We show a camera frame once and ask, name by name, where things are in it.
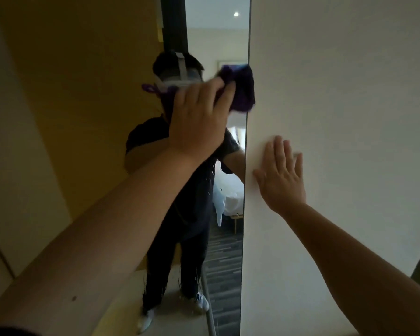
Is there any person's right hand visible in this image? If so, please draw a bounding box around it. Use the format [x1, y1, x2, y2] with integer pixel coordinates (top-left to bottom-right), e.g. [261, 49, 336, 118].
[253, 135, 307, 214]

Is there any person's left hand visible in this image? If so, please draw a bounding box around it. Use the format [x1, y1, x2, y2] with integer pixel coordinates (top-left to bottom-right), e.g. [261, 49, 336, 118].
[167, 76, 237, 162]

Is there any purple cleaning cloth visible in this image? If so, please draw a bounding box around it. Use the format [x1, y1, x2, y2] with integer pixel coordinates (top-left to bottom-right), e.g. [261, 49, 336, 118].
[142, 64, 256, 114]

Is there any person's left forearm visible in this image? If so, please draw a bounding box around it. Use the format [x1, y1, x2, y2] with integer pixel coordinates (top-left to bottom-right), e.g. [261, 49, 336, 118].
[0, 147, 215, 336]

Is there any person's right forearm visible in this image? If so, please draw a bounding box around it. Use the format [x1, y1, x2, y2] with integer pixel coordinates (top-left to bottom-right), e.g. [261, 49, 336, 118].
[274, 202, 420, 336]

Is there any tall wall mirror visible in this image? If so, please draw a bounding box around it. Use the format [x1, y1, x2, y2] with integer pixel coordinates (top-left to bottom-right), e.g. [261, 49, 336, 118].
[0, 0, 252, 336]

